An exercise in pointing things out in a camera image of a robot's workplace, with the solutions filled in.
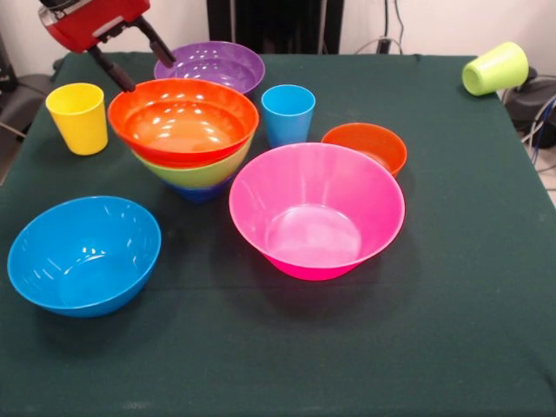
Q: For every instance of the light blue cup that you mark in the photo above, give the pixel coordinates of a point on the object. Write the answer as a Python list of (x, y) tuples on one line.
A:
[(286, 126)]

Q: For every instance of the large orange bowl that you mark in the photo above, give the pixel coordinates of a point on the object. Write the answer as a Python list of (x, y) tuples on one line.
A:
[(182, 121)]

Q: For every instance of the large light blue bowl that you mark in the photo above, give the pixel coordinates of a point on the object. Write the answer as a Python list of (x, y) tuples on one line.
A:
[(82, 256)]

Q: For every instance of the grey chair base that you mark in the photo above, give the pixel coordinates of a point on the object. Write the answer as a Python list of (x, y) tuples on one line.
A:
[(21, 100), (534, 100)]

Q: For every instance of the small dark blue bowl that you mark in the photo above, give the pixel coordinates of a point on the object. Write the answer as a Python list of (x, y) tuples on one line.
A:
[(197, 194)]

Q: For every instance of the light green cup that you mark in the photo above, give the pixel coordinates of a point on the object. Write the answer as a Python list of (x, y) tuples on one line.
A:
[(499, 69)]

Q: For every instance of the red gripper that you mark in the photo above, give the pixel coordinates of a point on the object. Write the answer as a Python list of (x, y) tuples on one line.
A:
[(95, 21)]

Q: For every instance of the small orange bowl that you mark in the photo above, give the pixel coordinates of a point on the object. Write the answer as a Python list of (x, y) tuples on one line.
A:
[(373, 139)]

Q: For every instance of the black power plug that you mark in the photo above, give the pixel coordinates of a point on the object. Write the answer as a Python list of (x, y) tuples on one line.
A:
[(384, 44)]

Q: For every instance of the dark green table cloth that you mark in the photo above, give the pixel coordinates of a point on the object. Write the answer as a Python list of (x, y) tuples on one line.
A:
[(260, 347)]

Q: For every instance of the purple bowl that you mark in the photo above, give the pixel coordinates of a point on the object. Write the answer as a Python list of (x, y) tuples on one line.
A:
[(226, 65)]

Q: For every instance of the yellow cup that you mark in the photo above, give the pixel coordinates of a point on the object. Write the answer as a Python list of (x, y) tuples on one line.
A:
[(80, 126)]

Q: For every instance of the large pink bowl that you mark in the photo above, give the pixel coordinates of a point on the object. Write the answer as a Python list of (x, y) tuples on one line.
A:
[(313, 208)]

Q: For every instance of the green bowl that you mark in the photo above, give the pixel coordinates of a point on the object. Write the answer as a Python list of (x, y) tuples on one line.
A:
[(204, 174)]

